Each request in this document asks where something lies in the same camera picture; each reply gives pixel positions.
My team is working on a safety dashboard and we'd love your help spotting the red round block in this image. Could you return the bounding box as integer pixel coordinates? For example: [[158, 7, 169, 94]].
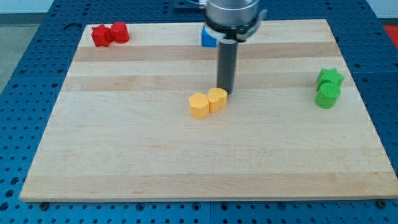
[[111, 22, 130, 44]]

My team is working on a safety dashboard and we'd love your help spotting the yellow heart block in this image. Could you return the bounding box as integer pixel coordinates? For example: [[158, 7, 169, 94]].
[[207, 88, 228, 113]]

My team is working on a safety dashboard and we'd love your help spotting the yellow hexagon block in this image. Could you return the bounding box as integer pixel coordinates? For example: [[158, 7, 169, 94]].
[[188, 93, 210, 119]]

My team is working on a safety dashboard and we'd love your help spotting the green cylinder block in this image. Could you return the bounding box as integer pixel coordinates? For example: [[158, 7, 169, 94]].
[[315, 83, 341, 109]]

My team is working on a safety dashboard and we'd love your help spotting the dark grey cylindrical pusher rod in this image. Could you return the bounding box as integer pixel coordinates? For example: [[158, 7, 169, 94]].
[[216, 42, 238, 95]]

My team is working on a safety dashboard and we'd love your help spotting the blue block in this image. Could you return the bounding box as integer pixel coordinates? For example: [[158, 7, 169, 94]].
[[201, 26, 218, 48]]

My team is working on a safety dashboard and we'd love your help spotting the wooden board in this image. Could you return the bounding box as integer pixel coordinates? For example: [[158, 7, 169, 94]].
[[20, 19, 397, 202]]

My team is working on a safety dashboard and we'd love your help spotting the red star block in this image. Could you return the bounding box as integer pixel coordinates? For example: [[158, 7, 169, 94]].
[[91, 24, 113, 47]]

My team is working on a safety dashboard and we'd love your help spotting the green star block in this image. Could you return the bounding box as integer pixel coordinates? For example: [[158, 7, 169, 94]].
[[316, 68, 345, 91]]

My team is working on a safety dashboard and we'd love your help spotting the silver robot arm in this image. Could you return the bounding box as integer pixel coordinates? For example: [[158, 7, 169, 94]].
[[205, 0, 267, 95]]

